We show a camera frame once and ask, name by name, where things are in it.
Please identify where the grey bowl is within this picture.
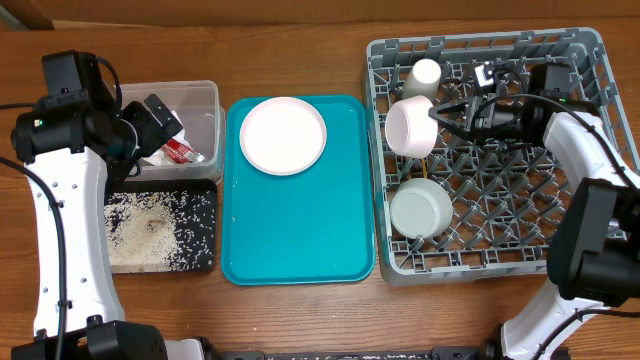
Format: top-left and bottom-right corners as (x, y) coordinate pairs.
(390, 178), (454, 239)

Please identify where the large pink plate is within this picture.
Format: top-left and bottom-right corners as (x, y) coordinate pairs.
(239, 97), (328, 176)

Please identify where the black plastic tray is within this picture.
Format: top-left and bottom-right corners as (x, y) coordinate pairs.
(103, 178), (219, 274)

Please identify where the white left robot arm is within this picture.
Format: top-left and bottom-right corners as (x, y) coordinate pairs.
(10, 50), (216, 359)

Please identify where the spilled rice pile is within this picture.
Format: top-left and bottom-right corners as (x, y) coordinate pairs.
(103, 192), (217, 274)

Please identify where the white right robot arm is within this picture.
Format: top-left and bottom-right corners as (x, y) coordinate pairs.
(429, 62), (639, 359)

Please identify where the white napkin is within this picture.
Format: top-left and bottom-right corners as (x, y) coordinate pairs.
(139, 110), (206, 167)

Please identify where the cream cup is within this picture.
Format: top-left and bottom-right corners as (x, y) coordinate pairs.
(402, 59), (441, 101)

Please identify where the wooden chopstick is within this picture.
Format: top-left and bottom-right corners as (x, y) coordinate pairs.
(421, 158), (428, 179)

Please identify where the red sauce packet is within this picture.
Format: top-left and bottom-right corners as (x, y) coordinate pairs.
(162, 139), (202, 164)

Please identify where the small pink bowl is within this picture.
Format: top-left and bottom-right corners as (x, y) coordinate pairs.
(385, 95), (438, 159)

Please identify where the clear plastic bin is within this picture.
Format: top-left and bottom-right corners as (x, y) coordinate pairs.
(121, 80), (226, 184)

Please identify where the teal plastic tray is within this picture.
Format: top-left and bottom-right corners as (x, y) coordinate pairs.
(220, 95), (376, 286)

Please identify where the grey dishwasher rack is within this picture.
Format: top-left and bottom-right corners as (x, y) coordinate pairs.
(365, 27), (639, 286)

